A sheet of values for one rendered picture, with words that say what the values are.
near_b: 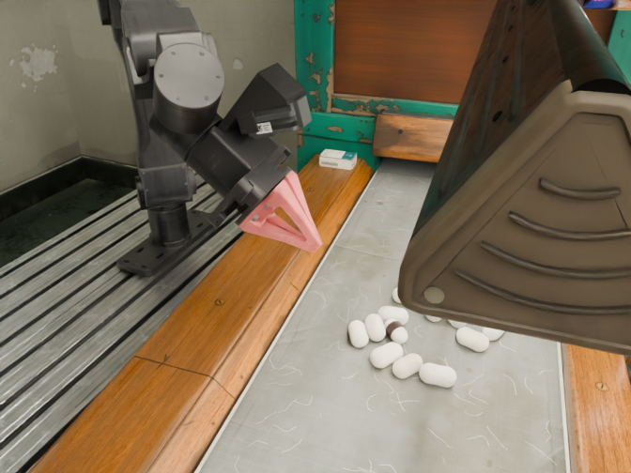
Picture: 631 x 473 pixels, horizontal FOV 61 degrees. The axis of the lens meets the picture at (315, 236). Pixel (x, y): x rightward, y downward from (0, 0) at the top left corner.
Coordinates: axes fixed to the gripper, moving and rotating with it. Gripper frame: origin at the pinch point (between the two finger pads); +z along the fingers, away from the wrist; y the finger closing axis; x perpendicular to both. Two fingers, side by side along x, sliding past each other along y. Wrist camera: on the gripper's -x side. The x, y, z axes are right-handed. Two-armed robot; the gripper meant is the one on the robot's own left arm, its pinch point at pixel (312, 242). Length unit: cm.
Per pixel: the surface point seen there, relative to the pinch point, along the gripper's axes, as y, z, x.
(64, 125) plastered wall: 150, -106, 157
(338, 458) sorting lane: -14.4, 13.7, 4.5
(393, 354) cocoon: -1.9, 14.0, 1.7
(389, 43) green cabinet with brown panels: 48.0, -10.2, -6.5
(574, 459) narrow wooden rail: -8.9, 27.3, -8.7
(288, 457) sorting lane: -15.7, 10.6, 7.1
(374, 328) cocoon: 1.0, 11.7, 3.3
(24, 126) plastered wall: 130, -110, 154
